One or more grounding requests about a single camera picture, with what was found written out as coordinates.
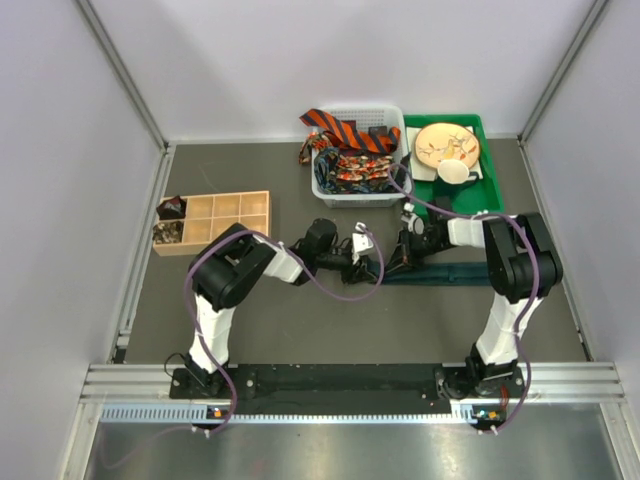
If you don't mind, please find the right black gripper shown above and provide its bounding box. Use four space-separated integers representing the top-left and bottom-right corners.
384 227 450 276

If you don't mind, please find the dark teal necktie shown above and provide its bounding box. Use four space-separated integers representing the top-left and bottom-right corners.
381 262 490 287

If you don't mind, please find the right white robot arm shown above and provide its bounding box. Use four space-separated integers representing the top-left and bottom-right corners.
385 203 564 399

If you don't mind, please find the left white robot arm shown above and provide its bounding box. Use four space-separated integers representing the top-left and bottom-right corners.
184 218 385 397

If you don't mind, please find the floral patterned tie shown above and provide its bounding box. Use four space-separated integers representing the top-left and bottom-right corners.
298 132 393 195

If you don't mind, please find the green white mug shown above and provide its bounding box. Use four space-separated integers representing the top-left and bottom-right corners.
437 159 479 186

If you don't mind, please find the green plastic tray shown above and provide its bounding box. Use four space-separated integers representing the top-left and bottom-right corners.
404 114 504 214

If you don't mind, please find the beige patterned plate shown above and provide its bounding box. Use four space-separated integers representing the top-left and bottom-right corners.
414 123 481 168

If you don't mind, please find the wooden compartment box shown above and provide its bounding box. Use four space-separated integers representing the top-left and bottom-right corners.
152 191 271 256

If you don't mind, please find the orange navy striped tie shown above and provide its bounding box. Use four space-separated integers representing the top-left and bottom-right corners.
299 109 401 154

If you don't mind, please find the white plastic basket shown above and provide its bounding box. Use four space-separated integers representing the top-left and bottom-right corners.
311 102 411 208

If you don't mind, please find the dark red rolled tie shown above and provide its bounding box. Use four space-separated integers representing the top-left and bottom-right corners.
156 196 187 221

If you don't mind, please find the brown patterned rolled tie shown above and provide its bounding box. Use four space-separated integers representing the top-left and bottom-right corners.
152 220 184 245

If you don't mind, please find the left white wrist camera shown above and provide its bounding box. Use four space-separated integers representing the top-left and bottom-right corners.
351 222 375 264

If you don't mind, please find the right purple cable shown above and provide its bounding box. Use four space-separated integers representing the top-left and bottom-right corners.
387 162 543 434

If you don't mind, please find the purple cable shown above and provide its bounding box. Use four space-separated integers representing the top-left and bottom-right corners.
183 225 386 434
387 162 543 434

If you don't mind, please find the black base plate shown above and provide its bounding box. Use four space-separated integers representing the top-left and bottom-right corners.
169 362 527 415

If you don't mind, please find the slotted cable duct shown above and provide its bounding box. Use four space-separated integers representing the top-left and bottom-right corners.
100 404 498 425

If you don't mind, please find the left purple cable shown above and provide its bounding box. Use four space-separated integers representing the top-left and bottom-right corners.
183 225 386 434

